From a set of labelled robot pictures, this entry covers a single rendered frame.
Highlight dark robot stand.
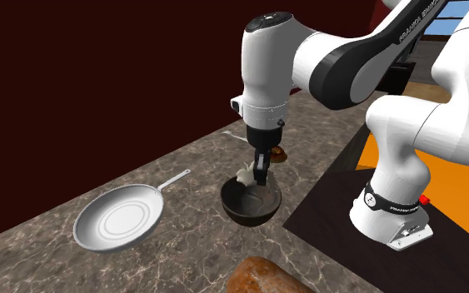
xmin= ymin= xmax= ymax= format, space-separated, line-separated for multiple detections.
xmin=282 ymin=122 xmax=469 ymax=293

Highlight window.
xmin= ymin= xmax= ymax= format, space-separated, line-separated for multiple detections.
xmin=423 ymin=0 xmax=469 ymax=37

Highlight brown pastry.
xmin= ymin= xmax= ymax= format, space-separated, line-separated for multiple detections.
xmin=269 ymin=146 xmax=288 ymax=164

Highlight white crumpled figure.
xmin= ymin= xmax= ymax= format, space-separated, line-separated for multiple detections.
xmin=235 ymin=161 xmax=259 ymax=188

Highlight white frying pan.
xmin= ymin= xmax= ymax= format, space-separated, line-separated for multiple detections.
xmin=72 ymin=168 xmax=192 ymax=255

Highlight silver spoon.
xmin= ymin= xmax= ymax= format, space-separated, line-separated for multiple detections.
xmin=221 ymin=130 xmax=249 ymax=144

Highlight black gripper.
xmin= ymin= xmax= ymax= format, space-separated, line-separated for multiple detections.
xmin=245 ymin=124 xmax=282 ymax=186

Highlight dark brown bowl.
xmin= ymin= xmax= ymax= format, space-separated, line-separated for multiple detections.
xmin=219 ymin=170 xmax=283 ymax=228

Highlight brown bread loaf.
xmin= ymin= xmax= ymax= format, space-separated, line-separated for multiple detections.
xmin=226 ymin=256 xmax=317 ymax=293

